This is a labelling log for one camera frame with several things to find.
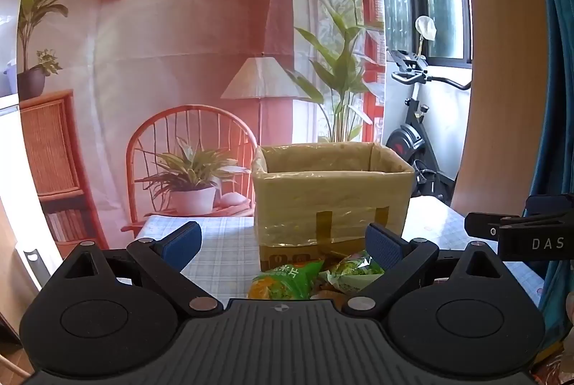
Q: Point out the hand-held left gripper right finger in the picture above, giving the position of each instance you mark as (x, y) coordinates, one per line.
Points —
(382, 244)

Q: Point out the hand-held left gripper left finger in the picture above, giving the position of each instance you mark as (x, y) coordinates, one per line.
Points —
(181, 245)

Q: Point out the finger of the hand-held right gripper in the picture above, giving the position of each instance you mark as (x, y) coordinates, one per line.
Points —
(482, 224)

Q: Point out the green white snack packet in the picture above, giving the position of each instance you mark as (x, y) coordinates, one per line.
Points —
(349, 273)

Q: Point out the taped cardboard box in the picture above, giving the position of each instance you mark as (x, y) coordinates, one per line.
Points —
(332, 205)

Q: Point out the green orange chip packet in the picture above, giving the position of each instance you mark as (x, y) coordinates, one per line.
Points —
(287, 277)

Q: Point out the checked tablecloth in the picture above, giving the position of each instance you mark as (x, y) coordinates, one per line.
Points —
(224, 259)

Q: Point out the black exercise bike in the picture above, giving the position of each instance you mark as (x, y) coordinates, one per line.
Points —
(410, 143)

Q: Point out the wooden panel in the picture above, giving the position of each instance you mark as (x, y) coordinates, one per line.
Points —
(502, 76)

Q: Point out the blue curtain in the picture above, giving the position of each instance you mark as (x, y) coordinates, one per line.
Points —
(560, 76)

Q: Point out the white appliance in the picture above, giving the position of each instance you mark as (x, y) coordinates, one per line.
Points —
(18, 197)

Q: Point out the printed room backdrop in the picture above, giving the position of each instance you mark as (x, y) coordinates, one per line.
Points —
(179, 53)

